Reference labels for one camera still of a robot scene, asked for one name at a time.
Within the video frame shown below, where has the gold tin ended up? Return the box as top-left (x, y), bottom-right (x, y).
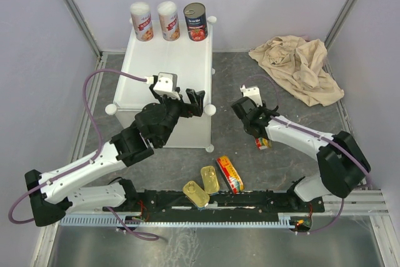
top-left (182, 181), bottom-right (210, 209)
top-left (201, 166), bottom-right (220, 195)

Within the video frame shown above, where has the gold tin lower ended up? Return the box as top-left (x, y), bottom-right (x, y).
top-left (182, 181), bottom-right (210, 209)

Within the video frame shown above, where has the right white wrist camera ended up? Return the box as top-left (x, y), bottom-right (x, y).
top-left (240, 84), bottom-right (263, 106)

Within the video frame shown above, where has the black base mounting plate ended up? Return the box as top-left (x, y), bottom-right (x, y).
top-left (114, 190), bottom-right (325, 215)

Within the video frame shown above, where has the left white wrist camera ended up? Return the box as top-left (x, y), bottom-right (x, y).
top-left (146, 73), bottom-right (181, 99)

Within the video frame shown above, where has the white plastic cube cabinet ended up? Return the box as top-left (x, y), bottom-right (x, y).
top-left (105, 16), bottom-right (216, 153)

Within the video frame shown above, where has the red white tall can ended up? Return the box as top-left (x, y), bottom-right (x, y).
top-left (130, 2), bottom-right (154, 42)

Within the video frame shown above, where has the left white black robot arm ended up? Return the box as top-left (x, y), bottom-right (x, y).
top-left (25, 89), bottom-right (206, 227)

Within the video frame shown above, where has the beige crumpled cloth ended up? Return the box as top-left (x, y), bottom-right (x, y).
top-left (249, 35), bottom-right (344, 107)

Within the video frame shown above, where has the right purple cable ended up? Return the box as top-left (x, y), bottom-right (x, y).
top-left (246, 74), bottom-right (374, 235)

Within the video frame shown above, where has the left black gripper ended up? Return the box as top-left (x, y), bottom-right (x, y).
top-left (150, 86), bottom-right (205, 146)

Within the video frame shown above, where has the dark blue food can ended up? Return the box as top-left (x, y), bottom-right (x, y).
top-left (183, 3), bottom-right (208, 42)

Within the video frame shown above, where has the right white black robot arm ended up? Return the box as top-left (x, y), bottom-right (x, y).
top-left (231, 97), bottom-right (371, 211)

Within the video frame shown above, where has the orange label white-lid can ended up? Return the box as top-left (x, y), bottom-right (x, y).
top-left (157, 1), bottom-right (180, 41)

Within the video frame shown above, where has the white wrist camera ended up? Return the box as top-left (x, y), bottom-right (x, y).
top-left (146, 73), bottom-right (181, 99)
top-left (240, 84), bottom-right (263, 106)

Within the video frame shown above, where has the red yellow flat tin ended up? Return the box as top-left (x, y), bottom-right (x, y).
top-left (216, 156), bottom-right (244, 194)

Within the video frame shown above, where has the light blue cable duct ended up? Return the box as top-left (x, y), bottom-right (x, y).
top-left (59, 210), bottom-right (294, 229)

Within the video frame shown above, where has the aluminium frame rail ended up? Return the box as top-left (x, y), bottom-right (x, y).
top-left (46, 188), bottom-right (390, 218)

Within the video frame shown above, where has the gold tin upper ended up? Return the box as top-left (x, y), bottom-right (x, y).
top-left (201, 166), bottom-right (220, 195)

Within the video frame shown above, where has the red green tin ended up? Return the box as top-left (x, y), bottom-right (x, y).
top-left (255, 138), bottom-right (272, 150)

